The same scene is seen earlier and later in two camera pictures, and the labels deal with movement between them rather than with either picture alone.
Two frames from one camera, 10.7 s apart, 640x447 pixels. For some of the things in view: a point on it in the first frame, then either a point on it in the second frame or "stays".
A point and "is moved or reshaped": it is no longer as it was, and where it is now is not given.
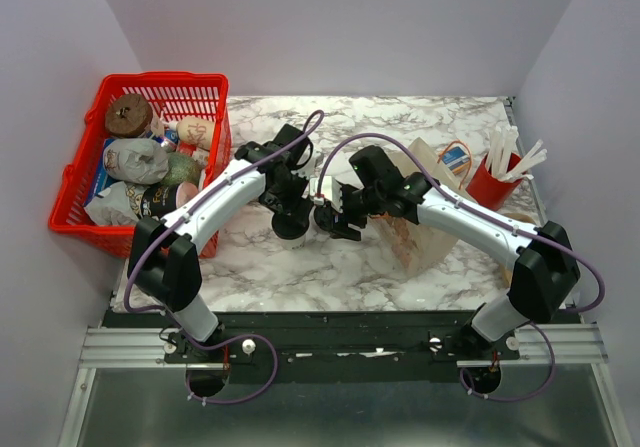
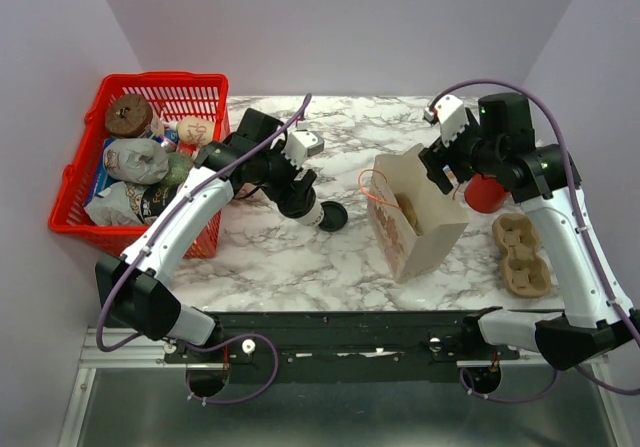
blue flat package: x=102 y=178 stays
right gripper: x=339 y=228 -> x=433 y=159
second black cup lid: x=323 y=217 stays
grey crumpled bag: x=135 y=160 stays
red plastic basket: x=201 y=95 stays
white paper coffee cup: x=293 y=244 is moved or reshaped
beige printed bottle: x=195 y=131 stays
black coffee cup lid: x=290 y=225 is moved or reshaped
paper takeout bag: x=409 y=244 stays
